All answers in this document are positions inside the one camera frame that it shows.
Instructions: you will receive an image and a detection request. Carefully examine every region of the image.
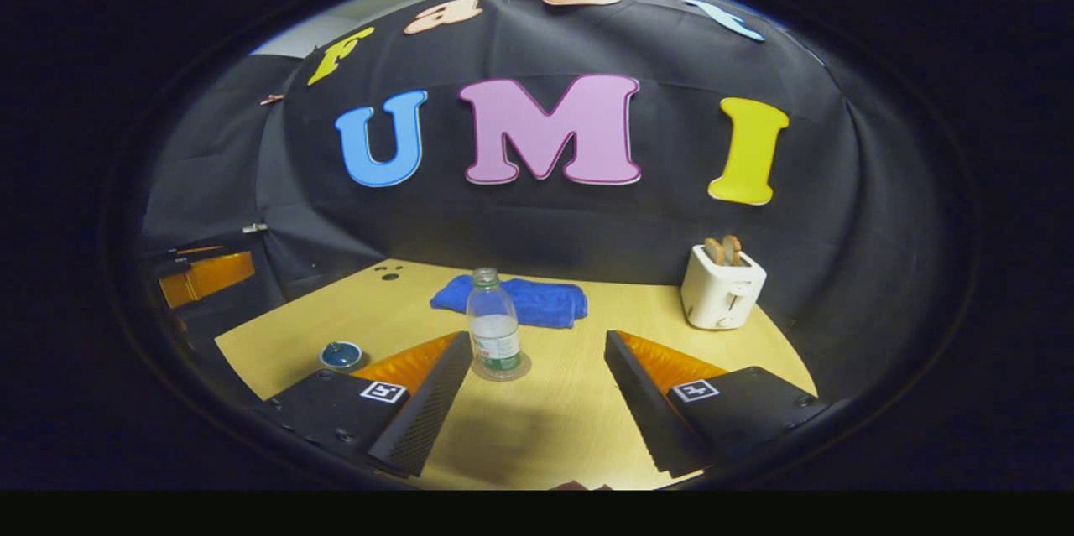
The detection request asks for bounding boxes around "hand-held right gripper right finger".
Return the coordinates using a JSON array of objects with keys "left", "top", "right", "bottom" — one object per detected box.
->
[{"left": 604, "top": 330, "right": 832, "bottom": 478}]

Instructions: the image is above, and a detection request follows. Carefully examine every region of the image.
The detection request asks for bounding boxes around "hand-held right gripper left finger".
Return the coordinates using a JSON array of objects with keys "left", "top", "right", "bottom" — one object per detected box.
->
[{"left": 264, "top": 330, "right": 473, "bottom": 478}]

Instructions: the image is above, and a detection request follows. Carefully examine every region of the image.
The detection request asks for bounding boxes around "clear plastic water bottle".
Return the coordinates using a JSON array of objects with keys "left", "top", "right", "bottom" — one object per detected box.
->
[{"left": 466, "top": 267, "right": 523, "bottom": 379}]

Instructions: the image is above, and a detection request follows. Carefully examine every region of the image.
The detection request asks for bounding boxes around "green teacup white inside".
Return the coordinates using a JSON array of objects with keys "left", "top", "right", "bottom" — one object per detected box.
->
[{"left": 319, "top": 341, "right": 363, "bottom": 372}]

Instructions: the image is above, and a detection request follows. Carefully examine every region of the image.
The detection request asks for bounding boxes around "white toaster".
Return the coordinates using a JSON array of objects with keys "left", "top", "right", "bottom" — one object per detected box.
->
[{"left": 680, "top": 244, "right": 768, "bottom": 330}]

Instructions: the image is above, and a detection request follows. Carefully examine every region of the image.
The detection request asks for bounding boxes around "blue towel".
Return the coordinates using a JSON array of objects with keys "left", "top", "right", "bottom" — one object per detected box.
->
[{"left": 430, "top": 273, "right": 588, "bottom": 330}]

